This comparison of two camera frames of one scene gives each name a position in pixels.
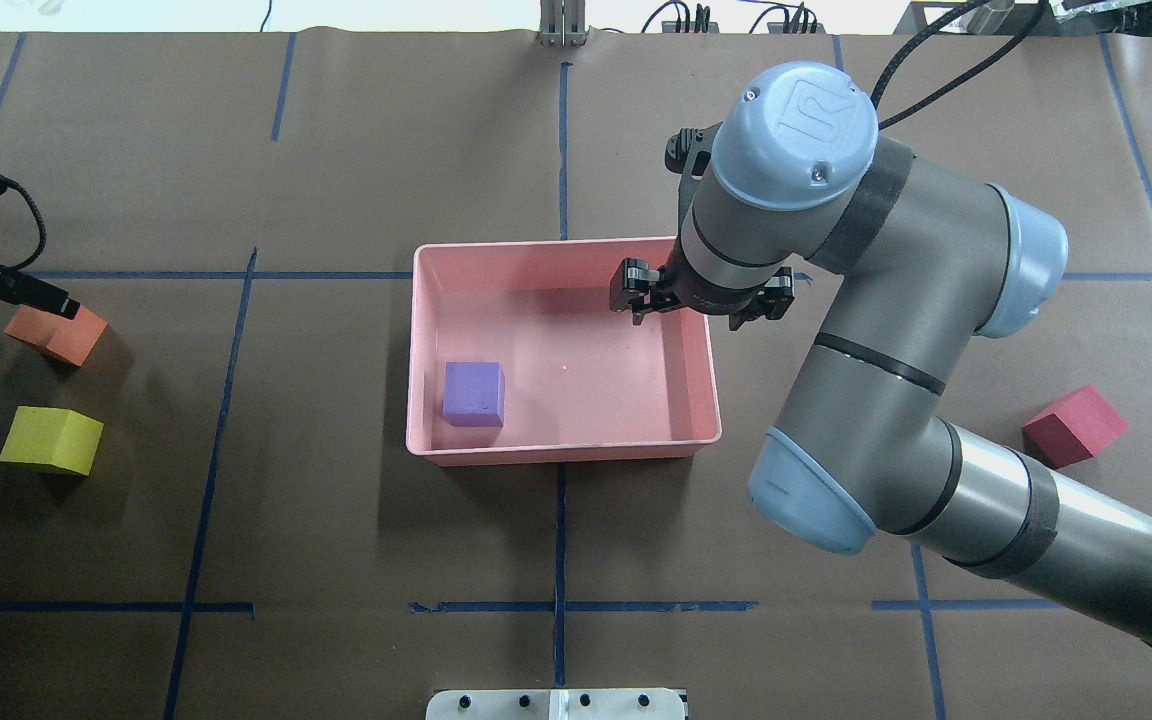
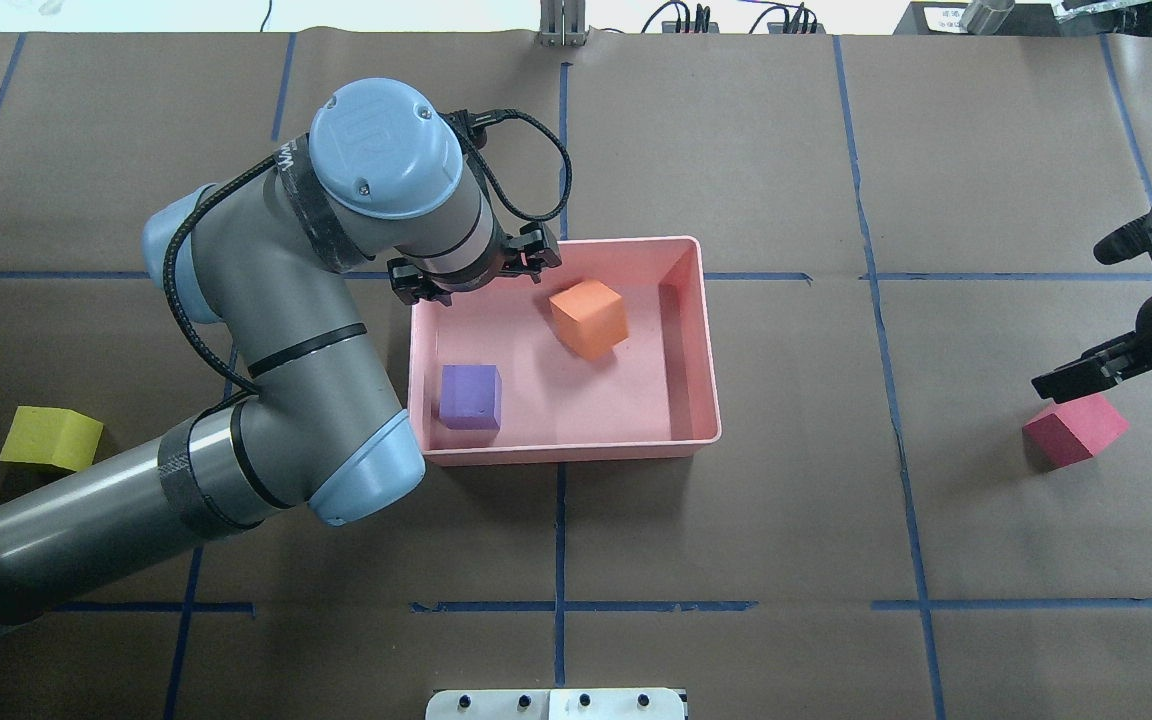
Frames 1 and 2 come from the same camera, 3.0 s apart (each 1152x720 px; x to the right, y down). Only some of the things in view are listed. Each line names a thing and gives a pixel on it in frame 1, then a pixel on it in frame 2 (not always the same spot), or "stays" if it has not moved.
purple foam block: (474, 393) stays
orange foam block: (70, 340) -> (589, 318)
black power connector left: (683, 24) stays
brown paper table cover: (189, 494) stays
